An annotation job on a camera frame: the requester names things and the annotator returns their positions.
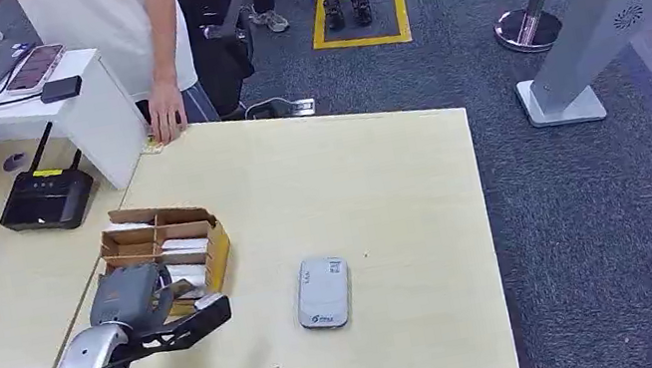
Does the person's left hand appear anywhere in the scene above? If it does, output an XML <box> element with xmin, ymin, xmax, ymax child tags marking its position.
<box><xmin>143</xmin><ymin>77</ymin><xmax>192</xmax><ymax>149</ymax></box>

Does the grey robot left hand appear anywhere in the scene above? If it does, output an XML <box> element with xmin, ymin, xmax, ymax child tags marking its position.
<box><xmin>81</xmin><ymin>253</ymin><xmax>208</xmax><ymax>340</ymax></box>

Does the yellow printed card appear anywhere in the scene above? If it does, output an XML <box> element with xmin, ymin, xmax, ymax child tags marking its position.
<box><xmin>140</xmin><ymin>137</ymin><xmax>168</xmax><ymax>158</ymax></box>

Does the white card stack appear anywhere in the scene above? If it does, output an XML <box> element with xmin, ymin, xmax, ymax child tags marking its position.
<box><xmin>159</xmin><ymin>231</ymin><xmax>212</xmax><ymax>260</ymax></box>
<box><xmin>165</xmin><ymin>257</ymin><xmax>213</xmax><ymax>303</ymax></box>
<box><xmin>104</xmin><ymin>215</ymin><xmax>156</xmax><ymax>238</ymax></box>

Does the white desk riser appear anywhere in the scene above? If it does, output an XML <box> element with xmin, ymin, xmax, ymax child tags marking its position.
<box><xmin>0</xmin><ymin>38</ymin><xmax>160</xmax><ymax>212</ymax></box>

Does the black chair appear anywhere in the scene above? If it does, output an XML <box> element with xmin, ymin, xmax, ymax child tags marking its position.
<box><xmin>175</xmin><ymin>0</ymin><xmax>269</xmax><ymax>128</ymax></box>

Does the wooden card box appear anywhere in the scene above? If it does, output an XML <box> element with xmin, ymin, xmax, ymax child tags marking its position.
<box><xmin>92</xmin><ymin>191</ymin><xmax>243</xmax><ymax>330</ymax></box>

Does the smartphone with dark screen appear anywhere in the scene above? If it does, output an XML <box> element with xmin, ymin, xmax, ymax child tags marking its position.
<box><xmin>0</xmin><ymin>42</ymin><xmax>73</xmax><ymax>100</ymax></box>

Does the black power bank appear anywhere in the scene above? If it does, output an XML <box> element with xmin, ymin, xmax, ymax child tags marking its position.
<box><xmin>37</xmin><ymin>74</ymin><xmax>86</xmax><ymax>106</ymax></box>

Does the black router with antennas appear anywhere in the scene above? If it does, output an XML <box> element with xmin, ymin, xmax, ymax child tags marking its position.
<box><xmin>0</xmin><ymin>116</ymin><xmax>104</xmax><ymax>242</ymax></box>

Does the dark computer mouse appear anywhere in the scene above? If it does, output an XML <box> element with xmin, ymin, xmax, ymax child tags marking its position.
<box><xmin>0</xmin><ymin>151</ymin><xmax>30</xmax><ymax>174</ymax></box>

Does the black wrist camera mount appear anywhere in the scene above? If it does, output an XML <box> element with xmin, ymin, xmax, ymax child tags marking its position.
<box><xmin>114</xmin><ymin>291</ymin><xmax>238</xmax><ymax>363</ymax></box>

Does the black laptop cable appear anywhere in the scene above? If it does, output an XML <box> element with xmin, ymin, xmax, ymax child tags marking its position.
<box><xmin>0</xmin><ymin>59</ymin><xmax>44</xmax><ymax>109</ymax></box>

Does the white socket cable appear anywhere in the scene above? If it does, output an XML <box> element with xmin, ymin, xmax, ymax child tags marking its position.
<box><xmin>240</xmin><ymin>92</ymin><xmax>298</xmax><ymax>124</ymax></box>

